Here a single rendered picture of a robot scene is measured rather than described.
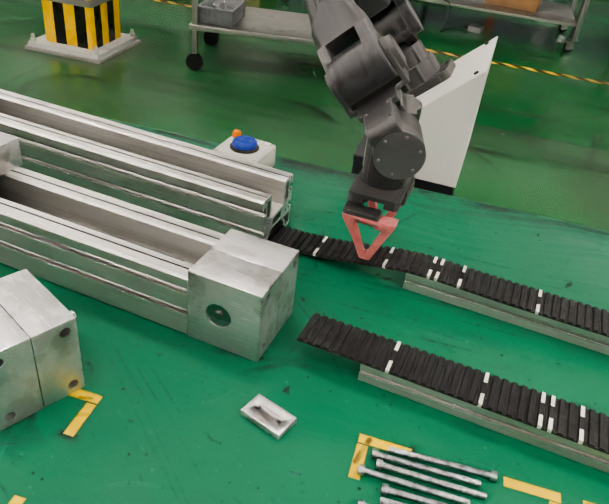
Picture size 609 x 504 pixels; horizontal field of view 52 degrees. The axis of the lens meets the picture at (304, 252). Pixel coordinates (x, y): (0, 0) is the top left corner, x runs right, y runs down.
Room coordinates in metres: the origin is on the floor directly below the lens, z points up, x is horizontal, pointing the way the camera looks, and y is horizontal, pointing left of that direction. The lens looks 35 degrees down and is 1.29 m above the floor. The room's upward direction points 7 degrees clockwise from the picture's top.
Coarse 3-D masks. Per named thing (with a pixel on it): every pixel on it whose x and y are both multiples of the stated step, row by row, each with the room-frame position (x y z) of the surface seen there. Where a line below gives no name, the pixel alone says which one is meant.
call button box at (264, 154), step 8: (224, 144) 0.93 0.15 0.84; (264, 144) 0.95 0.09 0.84; (272, 144) 0.95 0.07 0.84; (224, 152) 0.90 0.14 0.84; (232, 152) 0.90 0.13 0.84; (240, 152) 0.90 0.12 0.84; (248, 152) 0.91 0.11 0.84; (256, 152) 0.91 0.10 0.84; (264, 152) 0.92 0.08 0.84; (272, 152) 0.93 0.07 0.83; (248, 160) 0.88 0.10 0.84; (256, 160) 0.89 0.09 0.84; (264, 160) 0.91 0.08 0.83; (272, 160) 0.94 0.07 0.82
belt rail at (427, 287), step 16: (416, 288) 0.67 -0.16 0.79; (432, 288) 0.67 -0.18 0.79; (448, 288) 0.66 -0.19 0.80; (464, 304) 0.65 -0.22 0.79; (480, 304) 0.65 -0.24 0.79; (496, 304) 0.64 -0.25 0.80; (512, 320) 0.63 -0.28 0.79; (528, 320) 0.63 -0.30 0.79; (544, 320) 0.62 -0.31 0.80; (560, 336) 0.61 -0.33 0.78; (576, 336) 0.61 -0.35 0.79; (592, 336) 0.60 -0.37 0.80; (608, 352) 0.60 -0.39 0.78
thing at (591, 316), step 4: (588, 304) 0.65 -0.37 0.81; (584, 308) 0.64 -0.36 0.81; (588, 308) 0.64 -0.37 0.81; (592, 308) 0.64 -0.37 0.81; (596, 308) 0.64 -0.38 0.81; (584, 312) 0.63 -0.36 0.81; (588, 312) 0.63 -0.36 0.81; (592, 312) 0.64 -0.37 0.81; (596, 312) 0.63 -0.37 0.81; (584, 316) 0.63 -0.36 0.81; (588, 316) 0.62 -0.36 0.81; (592, 316) 0.63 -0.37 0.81; (596, 316) 0.63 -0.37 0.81; (584, 320) 0.62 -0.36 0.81; (588, 320) 0.62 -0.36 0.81; (592, 320) 0.62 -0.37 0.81; (596, 320) 0.62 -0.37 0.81; (584, 324) 0.61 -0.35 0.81; (588, 324) 0.61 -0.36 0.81; (592, 324) 0.61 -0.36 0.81; (596, 324) 0.61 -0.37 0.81; (584, 328) 0.60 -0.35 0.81; (588, 328) 0.60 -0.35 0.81; (592, 328) 0.60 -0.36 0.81; (596, 328) 0.60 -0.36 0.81; (596, 332) 0.60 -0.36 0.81
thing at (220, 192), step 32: (0, 96) 0.95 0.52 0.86; (0, 128) 0.86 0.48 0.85; (32, 128) 0.85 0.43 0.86; (64, 128) 0.91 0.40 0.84; (96, 128) 0.89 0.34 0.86; (128, 128) 0.89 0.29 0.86; (32, 160) 0.85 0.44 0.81; (64, 160) 0.82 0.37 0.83; (96, 160) 0.82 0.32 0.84; (128, 160) 0.79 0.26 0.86; (160, 160) 0.85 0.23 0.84; (192, 160) 0.83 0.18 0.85; (224, 160) 0.82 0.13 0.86; (128, 192) 0.79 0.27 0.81; (160, 192) 0.77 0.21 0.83; (192, 192) 0.76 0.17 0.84; (224, 192) 0.74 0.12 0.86; (256, 192) 0.74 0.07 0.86; (288, 192) 0.80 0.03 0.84; (224, 224) 0.74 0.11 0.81; (256, 224) 0.72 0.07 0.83
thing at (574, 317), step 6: (570, 300) 0.65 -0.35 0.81; (570, 306) 0.64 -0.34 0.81; (576, 306) 0.64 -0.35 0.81; (582, 306) 0.65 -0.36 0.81; (570, 312) 0.63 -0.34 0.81; (576, 312) 0.63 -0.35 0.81; (582, 312) 0.63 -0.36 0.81; (570, 318) 0.62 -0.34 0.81; (576, 318) 0.62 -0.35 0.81; (582, 318) 0.62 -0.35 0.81; (570, 324) 0.61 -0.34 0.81; (576, 324) 0.61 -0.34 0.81; (582, 324) 0.61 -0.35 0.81
